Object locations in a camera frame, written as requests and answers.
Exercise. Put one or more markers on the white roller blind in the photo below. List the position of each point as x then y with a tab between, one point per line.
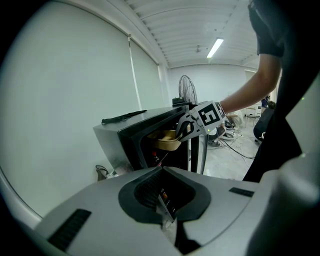
147	80
62	100

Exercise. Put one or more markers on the black standing fan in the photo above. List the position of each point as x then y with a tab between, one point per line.
187	90

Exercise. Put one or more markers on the person's right forearm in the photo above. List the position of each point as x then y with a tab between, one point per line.
252	92

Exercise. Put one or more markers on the black mini fridge cabinet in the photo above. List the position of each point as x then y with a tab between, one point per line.
117	140

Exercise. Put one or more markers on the person's body in black clothing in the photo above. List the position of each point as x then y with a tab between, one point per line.
287	112

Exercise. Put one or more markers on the black and white oval board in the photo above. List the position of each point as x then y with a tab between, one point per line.
225	137

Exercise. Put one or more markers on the dark bottle with red cap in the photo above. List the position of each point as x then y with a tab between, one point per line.
156	158

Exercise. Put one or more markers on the ceiling tube light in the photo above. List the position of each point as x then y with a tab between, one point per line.
215	47

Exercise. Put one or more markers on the beige plastic tray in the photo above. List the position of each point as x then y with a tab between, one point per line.
162	141

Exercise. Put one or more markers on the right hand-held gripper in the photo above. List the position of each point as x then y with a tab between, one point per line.
210	116

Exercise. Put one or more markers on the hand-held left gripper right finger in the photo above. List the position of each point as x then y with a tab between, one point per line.
220	207

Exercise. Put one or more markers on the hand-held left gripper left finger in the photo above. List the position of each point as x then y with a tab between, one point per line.
105	217

